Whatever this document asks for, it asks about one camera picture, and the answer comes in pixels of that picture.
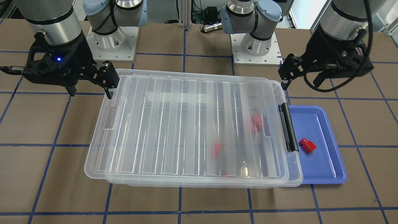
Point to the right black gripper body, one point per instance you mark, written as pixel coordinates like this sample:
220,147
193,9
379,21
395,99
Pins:
81,53

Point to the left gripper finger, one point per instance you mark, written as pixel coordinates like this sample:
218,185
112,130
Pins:
291,69
319,79

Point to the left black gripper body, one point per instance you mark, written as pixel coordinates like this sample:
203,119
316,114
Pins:
323,50

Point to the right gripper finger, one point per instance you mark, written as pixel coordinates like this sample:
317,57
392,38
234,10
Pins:
71,90
107,77

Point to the clear plastic box lid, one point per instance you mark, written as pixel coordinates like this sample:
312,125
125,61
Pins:
189,127

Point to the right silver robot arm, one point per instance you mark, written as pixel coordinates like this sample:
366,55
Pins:
59,22

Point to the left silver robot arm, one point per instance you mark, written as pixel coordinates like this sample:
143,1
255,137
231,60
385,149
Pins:
340,20

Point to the clear plastic storage box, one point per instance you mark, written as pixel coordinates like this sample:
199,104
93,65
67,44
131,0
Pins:
289,168

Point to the blue plastic tray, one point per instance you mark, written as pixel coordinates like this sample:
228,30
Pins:
325,164

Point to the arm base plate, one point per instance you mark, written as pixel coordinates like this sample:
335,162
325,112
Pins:
252,52
117,47

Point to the black box latch handle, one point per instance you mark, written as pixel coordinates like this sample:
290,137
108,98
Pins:
288,128

